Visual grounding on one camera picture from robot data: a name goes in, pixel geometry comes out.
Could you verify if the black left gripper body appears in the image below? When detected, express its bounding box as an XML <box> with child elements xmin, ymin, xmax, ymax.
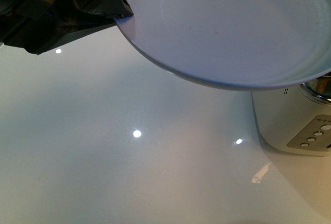
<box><xmin>1</xmin><ymin>0</ymin><xmax>115</xmax><ymax>54</ymax></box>

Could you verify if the white round plate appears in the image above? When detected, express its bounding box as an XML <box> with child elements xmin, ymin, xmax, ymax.
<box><xmin>117</xmin><ymin>0</ymin><xmax>330</xmax><ymax>90</ymax></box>

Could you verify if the white chrome two-slot toaster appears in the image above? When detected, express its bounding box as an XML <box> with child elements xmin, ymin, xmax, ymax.
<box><xmin>251</xmin><ymin>73</ymin><xmax>330</xmax><ymax>156</ymax></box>

